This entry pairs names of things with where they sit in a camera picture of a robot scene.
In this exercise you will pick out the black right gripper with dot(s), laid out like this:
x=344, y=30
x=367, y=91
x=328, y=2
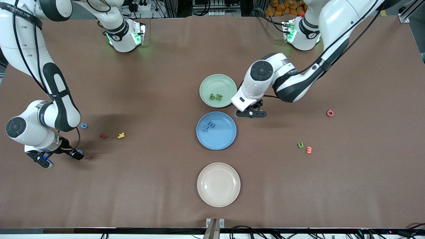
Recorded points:
x=65, y=144

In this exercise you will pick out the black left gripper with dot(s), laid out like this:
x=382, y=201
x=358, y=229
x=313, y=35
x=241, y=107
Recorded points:
x=255, y=106

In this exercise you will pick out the blue foam letter m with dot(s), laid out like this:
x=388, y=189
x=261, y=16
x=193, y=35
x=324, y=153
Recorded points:
x=211, y=124

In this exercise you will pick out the blue foam letter x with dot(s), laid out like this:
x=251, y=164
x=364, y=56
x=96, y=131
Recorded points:
x=205, y=129

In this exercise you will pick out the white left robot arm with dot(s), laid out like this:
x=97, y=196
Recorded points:
x=255, y=89

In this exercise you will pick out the pale green plate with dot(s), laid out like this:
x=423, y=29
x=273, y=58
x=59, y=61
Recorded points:
x=225, y=84

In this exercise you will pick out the yellow foam letter K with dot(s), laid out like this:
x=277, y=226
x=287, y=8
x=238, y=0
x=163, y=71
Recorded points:
x=121, y=135

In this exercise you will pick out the blue plate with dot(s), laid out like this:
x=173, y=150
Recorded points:
x=220, y=137

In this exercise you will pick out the orange foam letter E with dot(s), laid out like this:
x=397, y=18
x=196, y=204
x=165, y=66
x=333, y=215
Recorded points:
x=309, y=150

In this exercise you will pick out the red letter o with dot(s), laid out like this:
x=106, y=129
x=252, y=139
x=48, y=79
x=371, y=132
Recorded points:
x=332, y=114

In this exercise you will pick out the pale pink plate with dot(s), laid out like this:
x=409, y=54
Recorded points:
x=218, y=184

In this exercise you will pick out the brown paper table cover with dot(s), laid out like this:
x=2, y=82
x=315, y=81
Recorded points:
x=166, y=199

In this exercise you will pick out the orange plastic bags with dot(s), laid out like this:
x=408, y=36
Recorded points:
x=282, y=8

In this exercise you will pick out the white power strip with plugs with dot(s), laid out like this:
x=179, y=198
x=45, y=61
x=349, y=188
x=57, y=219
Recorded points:
x=146, y=15

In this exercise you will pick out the grey metal mount bracket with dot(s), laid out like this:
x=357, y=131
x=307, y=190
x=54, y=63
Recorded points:
x=212, y=229

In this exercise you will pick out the aluminium frame profile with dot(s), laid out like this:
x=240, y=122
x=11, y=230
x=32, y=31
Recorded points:
x=404, y=18

